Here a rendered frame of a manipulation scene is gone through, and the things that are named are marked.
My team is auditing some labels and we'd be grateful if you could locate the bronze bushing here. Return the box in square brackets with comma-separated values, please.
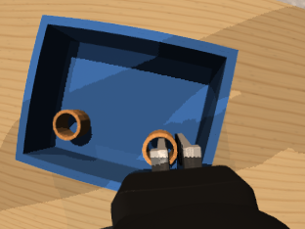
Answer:
[142, 129, 178, 164]
[53, 110, 91, 140]

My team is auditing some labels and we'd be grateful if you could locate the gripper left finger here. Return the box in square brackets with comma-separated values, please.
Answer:
[150, 137, 170, 171]

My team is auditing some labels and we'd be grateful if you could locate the dark blue crate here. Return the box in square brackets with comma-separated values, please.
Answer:
[16, 15, 239, 191]

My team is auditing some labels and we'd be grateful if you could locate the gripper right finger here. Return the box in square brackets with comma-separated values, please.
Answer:
[175, 133, 202, 169]

